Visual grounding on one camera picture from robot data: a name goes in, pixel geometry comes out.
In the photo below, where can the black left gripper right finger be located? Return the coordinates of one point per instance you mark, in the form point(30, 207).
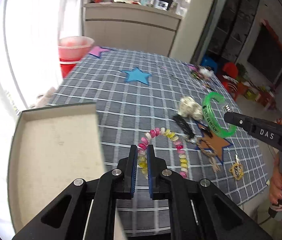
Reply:
point(159, 188)

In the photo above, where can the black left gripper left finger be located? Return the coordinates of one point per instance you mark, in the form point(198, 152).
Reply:
point(125, 187)

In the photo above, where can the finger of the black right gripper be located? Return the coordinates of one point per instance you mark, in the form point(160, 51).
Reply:
point(260, 129)

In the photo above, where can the green translucent bangle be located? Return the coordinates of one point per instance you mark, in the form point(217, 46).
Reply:
point(214, 106)

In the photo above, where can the black beaded hair clip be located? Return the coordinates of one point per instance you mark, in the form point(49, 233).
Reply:
point(190, 135)

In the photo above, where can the white polka dot scrunchie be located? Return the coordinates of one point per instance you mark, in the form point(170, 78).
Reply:
point(190, 108)

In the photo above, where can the pile of jewelry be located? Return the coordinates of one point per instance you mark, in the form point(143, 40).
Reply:
point(202, 74)

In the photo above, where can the brown star sticker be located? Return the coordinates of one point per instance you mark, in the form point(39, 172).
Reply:
point(210, 142)

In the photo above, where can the grey checked tablecloth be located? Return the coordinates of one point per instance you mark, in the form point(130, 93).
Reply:
point(129, 110)

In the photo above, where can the red plastic stool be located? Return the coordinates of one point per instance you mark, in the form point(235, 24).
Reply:
point(227, 77)

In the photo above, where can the grey beige lined tray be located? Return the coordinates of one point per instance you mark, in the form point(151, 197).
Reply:
point(59, 184)

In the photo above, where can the blue plastic stool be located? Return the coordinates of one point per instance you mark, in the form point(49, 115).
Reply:
point(208, 62)

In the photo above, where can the blue star sticker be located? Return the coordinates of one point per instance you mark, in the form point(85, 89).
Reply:
point(136, 75)

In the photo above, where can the red plastic bucket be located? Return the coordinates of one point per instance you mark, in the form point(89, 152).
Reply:
point(67, 66)

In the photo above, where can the pink star sticker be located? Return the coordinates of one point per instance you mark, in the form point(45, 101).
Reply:
point(96, 51)

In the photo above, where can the beige sideboard cabinet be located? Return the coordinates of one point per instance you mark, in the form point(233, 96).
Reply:
point(131, 26)

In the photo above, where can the white curtain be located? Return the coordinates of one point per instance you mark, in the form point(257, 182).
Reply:
point(30, 31)

